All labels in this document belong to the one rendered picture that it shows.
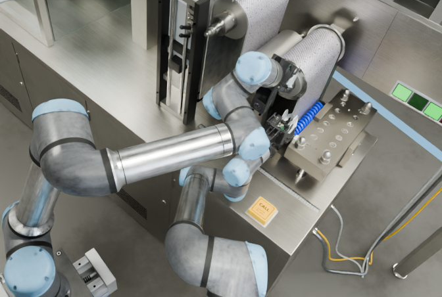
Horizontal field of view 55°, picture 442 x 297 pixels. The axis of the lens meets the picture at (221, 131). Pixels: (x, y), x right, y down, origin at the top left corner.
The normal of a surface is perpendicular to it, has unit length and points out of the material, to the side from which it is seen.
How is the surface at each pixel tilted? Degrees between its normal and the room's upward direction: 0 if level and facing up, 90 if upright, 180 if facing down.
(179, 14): 90
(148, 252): 0
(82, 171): 33
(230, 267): 26
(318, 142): 0
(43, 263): 8
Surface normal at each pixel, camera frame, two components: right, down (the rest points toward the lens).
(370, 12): -0.62, 0.55
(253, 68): -0.39, 0.02
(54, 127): -0.08, -0.56
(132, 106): 0.14, -0.62
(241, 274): 0.05, -0.15
